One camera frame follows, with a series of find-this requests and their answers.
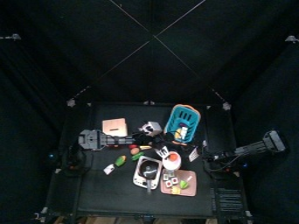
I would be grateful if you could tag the metal frame corner bracket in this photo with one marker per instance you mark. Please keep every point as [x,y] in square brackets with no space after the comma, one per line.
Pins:
[149,102]
[226,106]
[15,37]
[292,38]
[71,102]

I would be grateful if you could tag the white toy stove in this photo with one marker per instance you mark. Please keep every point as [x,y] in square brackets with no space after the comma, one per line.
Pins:
[138,175]

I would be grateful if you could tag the white printed table sticker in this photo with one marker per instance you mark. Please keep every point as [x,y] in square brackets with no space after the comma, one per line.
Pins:
[229,200]

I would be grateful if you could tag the red toy tomato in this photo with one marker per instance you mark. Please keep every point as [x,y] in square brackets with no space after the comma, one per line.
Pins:
[133,146]

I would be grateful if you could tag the small white toy piece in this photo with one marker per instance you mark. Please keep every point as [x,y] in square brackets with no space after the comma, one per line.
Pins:
[109,169]

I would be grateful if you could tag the pink toy tray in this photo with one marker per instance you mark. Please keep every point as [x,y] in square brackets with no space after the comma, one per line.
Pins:
[190,186]

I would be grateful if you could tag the black toy frying pan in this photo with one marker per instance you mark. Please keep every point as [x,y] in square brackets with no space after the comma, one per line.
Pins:
[150,169]

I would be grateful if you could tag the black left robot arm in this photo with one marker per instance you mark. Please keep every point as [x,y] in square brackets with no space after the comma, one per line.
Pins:
[113,140]

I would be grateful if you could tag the yellow toy banana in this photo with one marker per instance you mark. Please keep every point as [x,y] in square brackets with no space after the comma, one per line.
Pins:
[178,134]

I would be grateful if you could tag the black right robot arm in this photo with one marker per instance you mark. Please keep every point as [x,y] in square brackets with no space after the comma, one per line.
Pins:
[253,146]

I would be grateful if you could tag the yellow toy cheese piece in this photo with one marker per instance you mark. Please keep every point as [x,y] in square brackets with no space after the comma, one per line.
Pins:
[177,190]

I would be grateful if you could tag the white toy spatula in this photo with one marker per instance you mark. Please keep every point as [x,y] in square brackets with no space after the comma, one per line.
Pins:
[162,152]

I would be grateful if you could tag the teal basket with orange rim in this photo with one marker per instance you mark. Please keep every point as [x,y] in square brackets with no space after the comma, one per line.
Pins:
[184,119]

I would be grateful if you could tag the grey white toy box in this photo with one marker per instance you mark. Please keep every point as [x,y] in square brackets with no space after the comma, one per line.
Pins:
[152,128]

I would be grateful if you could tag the green toy vegetable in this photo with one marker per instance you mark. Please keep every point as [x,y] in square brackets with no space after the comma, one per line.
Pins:
[121,160]
[138,156]

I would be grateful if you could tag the white card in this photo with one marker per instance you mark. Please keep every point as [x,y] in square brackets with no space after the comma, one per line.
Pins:
[194,154]

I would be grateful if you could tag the toy sushi piece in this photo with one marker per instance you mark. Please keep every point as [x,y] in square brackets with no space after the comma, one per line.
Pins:
[176,180]
[169,183]
[169,175]

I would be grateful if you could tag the orange toy fruit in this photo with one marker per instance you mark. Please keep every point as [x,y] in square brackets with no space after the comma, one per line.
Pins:
[136,151]

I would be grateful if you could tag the white toy bottle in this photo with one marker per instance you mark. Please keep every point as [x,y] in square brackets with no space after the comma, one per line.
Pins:
[184,130]

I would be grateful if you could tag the green toy leaf piece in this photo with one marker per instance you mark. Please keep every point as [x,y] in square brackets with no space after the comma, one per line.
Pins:
[184,184]

